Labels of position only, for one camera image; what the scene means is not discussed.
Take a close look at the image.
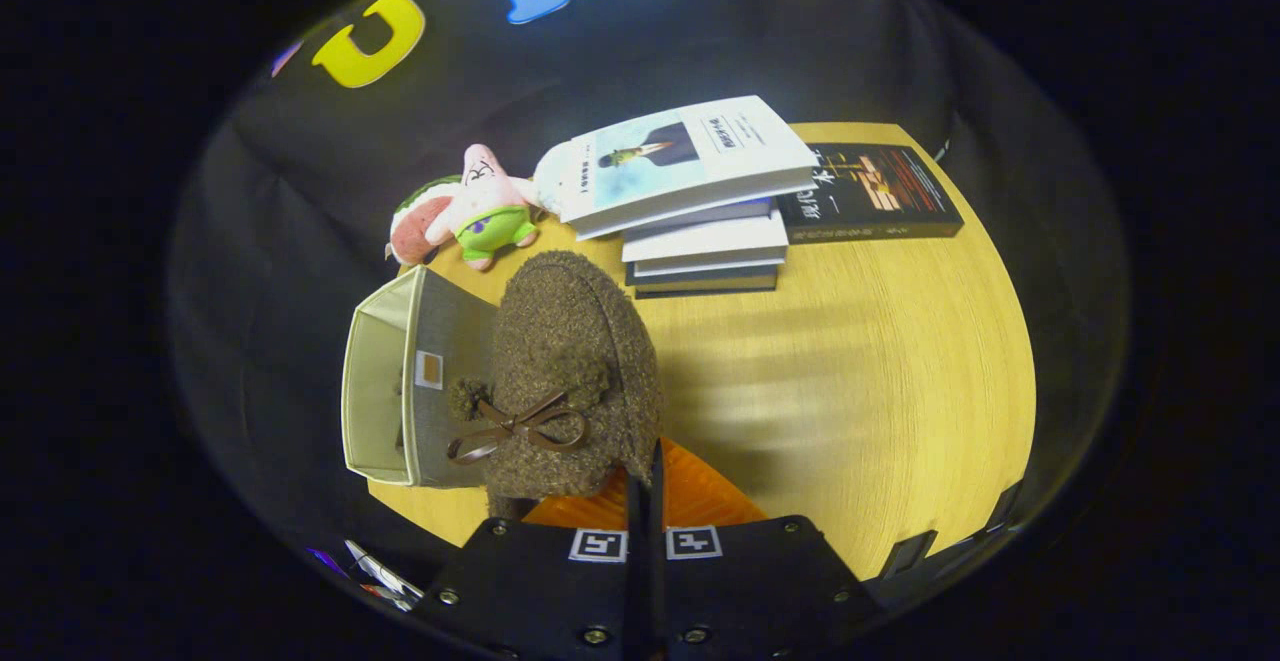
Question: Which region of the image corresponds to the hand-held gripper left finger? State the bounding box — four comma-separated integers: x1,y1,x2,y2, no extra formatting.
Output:
412,461,649,661

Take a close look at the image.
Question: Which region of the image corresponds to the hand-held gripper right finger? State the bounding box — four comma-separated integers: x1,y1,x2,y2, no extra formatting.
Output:
648,439,889,661

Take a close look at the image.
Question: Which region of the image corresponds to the grey fabric storage box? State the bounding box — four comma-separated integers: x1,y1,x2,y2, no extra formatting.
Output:
341,265,501,489

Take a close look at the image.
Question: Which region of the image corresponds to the brown fuzzy shoe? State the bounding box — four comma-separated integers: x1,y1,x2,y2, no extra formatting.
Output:
445,250,663,522

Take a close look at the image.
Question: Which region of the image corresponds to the small lit screen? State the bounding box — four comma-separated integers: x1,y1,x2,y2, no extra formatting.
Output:
305,544,351,582

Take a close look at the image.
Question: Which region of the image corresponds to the dark cover thick book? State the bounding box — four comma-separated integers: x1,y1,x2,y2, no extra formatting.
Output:
625,261,781,300

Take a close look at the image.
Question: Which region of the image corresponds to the thick white book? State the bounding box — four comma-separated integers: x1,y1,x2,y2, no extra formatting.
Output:
621,207,791,277

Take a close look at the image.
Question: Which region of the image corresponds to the thin grey book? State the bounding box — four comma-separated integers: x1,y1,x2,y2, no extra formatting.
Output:
625,197,776,239

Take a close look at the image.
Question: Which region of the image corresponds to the watermelon slice plush toy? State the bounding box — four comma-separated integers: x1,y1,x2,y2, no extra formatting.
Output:
385,176,466,265

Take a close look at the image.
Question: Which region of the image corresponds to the pink starfish plush toy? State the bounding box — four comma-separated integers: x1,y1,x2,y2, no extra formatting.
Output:
430,144,546,272

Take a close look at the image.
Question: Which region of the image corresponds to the white and blue plush toy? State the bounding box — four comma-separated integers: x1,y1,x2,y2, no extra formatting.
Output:
530,146,581,217

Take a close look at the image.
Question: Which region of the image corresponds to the black cover book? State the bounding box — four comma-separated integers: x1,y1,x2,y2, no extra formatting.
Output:
775,143,966,245

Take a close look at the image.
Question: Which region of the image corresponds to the white picture cover book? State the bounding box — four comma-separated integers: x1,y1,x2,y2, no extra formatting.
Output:
555,95,821,241

